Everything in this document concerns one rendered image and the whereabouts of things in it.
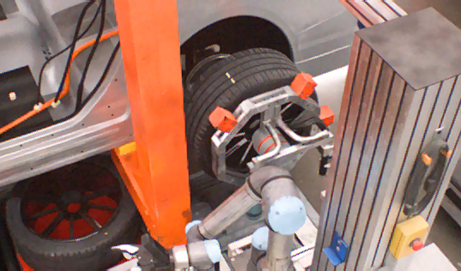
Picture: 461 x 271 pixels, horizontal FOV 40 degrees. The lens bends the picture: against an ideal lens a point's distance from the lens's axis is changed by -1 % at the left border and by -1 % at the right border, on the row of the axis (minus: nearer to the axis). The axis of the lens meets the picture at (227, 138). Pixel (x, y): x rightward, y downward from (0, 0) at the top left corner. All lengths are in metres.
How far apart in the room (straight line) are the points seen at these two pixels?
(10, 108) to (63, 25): 0.52
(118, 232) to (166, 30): 1.30
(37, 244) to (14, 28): 1.20
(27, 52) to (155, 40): 1.58
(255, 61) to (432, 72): 1.42
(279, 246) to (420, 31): 0.86
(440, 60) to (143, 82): 1.02
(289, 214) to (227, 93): 0.95
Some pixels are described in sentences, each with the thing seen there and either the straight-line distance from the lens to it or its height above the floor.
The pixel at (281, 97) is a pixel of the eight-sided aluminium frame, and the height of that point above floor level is 1.12.
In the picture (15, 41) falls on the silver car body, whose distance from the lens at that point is 3.57.
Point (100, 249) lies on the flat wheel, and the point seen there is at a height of 0.47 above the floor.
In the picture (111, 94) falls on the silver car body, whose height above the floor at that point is 1.07.
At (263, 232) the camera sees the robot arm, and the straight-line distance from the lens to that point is 2.38.
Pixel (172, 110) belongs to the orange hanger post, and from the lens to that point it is 2.30.
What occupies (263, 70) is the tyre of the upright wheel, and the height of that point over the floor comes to 1.17.
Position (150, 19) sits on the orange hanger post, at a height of 1.81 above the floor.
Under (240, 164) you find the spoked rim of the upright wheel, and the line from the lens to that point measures 3.12.
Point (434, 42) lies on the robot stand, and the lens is 1.65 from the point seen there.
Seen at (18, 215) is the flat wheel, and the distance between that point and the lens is 3.25.
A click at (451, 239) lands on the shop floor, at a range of 3.84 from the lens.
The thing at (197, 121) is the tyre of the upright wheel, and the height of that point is 1.00.
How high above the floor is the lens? 2.99
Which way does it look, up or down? 46 degrees down
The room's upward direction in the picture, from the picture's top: straight up
